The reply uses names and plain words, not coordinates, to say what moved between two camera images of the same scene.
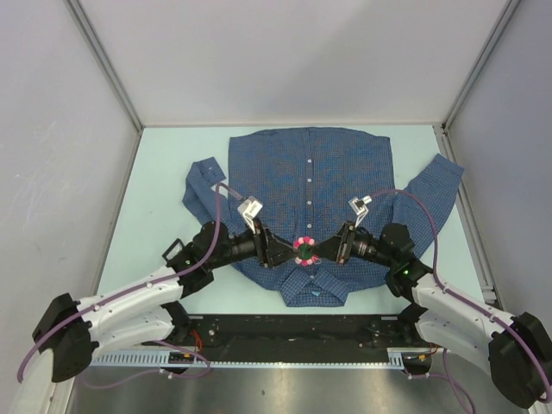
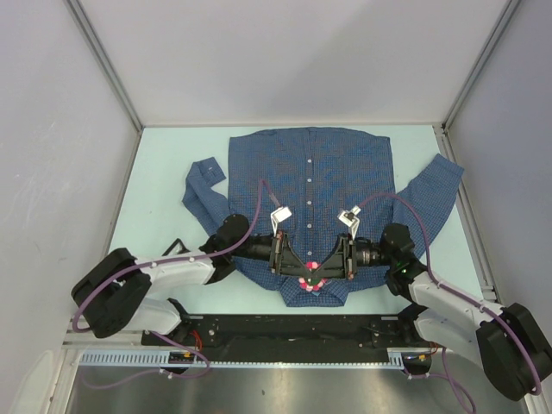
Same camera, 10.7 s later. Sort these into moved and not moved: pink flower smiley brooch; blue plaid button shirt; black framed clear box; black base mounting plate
Moved: pink flower smiley brooch
Not moved: black framed clear box; black base mounting plate; blue plaid button shirt
